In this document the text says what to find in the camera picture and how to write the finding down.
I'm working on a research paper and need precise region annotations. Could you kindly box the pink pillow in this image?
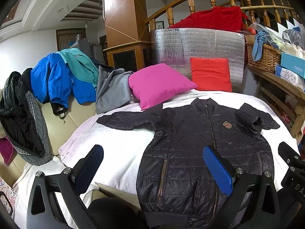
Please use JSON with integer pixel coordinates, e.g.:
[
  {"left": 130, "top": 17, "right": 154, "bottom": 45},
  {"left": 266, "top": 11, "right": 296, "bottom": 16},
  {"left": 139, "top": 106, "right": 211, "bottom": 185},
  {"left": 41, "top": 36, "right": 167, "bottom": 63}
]
[{"left": 128, "top": 63, "right": 197, "bottom": 110}]

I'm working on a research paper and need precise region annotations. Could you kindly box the wicker basket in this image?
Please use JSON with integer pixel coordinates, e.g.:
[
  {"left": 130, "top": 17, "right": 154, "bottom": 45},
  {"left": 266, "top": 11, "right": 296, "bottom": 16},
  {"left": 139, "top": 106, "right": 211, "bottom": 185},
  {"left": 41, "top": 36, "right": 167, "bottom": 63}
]
[{"left": 246, "top": 42, "right": 281, "bottom": 74}]

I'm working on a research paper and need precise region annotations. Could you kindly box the black quilted jacket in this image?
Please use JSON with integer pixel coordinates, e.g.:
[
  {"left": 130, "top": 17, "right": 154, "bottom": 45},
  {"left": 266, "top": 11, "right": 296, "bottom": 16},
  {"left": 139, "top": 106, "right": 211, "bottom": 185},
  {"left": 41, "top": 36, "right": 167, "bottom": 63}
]
[{"left": 97, "top": 99, "right": 279, "bottom": 228}]

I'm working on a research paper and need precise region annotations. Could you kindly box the wooden stair railing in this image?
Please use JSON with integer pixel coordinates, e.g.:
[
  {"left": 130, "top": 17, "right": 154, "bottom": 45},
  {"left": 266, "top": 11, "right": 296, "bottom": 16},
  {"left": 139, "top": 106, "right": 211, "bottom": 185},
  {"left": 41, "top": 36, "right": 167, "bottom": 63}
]
[{"left": 145, "top": 0, "right": 302, "bottom": 30}]

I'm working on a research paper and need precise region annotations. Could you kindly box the blue cloth in basket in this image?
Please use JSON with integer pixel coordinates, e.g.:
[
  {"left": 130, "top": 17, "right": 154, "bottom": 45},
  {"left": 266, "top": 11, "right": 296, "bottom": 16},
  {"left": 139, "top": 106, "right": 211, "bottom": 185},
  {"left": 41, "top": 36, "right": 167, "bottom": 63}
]
[{"left": 252, "top": 30, "right": 279, "bottom": 61}]

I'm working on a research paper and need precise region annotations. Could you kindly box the grey knit garment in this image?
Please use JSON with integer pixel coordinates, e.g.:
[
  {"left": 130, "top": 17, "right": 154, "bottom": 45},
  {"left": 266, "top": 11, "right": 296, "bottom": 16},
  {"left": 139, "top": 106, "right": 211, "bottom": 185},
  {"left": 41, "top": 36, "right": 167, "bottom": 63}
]
[{"left": 14, "top": 91, "right": 52, "bottom": 166}]

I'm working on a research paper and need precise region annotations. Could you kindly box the blue jacket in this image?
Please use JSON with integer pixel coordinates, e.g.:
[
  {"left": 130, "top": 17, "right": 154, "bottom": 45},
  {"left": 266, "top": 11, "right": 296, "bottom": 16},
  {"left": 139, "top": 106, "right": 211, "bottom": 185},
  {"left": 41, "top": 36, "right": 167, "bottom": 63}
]
[{"left": 30, "top": 53, "right": 96, "bottom": 119}]

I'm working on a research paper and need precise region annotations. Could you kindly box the red pillow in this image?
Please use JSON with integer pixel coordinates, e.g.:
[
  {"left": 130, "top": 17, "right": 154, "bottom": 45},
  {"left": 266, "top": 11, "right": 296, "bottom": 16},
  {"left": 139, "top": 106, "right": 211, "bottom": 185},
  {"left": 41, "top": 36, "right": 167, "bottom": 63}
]
[{"left": 190, "top": 57, "right": 233, "bottom": 92}]

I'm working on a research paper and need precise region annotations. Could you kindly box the silver foil headboard panel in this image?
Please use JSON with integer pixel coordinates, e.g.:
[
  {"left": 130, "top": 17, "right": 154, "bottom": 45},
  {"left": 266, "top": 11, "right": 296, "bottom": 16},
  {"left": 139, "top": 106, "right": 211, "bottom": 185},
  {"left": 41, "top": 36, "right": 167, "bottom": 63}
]
[{"left": 150, "top": 28, "right": 245, "bottom": 93}]

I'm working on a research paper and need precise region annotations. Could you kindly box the magenta cloth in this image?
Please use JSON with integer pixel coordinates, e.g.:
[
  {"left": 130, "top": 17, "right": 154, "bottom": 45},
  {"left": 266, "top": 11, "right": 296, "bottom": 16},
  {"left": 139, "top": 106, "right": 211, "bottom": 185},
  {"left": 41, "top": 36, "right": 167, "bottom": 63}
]
[{"left": 0, "top": 137, "right": 14, "bottom": 165}]

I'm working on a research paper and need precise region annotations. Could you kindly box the light blue cardboard box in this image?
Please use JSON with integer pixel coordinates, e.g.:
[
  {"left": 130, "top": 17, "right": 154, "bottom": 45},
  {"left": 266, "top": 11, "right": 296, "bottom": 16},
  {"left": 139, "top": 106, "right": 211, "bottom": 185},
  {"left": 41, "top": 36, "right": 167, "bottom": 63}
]
[{"left": 280, "top": 52, "right": 305, "bottom": 78}]

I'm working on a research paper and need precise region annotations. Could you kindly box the black jacket on sofa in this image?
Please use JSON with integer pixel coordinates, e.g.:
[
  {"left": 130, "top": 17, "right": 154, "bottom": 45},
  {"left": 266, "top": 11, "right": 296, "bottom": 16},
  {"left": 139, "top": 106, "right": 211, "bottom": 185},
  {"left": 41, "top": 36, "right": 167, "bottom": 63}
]
[{"left": 1, "top": 68, "right": 43, "bottom": 157}]

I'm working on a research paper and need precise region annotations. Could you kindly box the teal shirt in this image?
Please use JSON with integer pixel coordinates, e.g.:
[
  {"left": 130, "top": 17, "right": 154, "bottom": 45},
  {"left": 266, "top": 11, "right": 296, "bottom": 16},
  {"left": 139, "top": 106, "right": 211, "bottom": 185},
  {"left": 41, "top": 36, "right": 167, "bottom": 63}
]
[{"left": 57, "top": 48, "right": 99, "bottom": 88}]

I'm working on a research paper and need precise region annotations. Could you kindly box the red cloth on railing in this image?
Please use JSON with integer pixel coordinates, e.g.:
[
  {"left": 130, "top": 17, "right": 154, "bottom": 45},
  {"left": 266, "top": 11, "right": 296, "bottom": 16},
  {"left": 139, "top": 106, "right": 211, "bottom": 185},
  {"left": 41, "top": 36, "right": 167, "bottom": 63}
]
[{"left": 169, "top": 6, "right": 248, "bottom": 33}]

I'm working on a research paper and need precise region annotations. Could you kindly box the patterned tissue pack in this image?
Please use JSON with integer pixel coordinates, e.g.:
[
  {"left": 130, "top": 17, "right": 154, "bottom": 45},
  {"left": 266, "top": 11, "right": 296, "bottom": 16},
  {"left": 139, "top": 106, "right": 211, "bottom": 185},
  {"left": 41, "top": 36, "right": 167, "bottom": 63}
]
[{"left": 275, "top": 64, "right": 305, "bottom": 91}]

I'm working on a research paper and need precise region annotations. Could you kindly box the wooden pillar cabinet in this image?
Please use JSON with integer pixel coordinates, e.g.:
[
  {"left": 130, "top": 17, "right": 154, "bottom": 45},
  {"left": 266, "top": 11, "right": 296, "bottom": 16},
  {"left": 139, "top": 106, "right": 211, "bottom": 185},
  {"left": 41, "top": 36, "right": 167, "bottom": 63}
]
[{"left": 103, "top": 0, "right": 150, "bottom": 72}]

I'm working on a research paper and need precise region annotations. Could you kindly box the white bed blanket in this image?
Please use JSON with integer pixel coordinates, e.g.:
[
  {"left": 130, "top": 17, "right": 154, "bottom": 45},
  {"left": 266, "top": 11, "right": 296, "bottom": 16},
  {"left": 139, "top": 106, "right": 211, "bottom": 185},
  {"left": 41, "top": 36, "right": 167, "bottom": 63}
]
[{"left": 12, "top": 90, "right": 298, "bottom": 228}]

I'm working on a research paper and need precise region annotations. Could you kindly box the wooden side table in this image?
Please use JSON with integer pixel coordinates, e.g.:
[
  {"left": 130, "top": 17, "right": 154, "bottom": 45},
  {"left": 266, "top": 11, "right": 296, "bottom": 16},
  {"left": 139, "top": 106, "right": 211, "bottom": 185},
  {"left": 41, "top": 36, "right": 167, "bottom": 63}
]
[{"left": 248, "top": 66, "right": 304, "bottom": 139}]

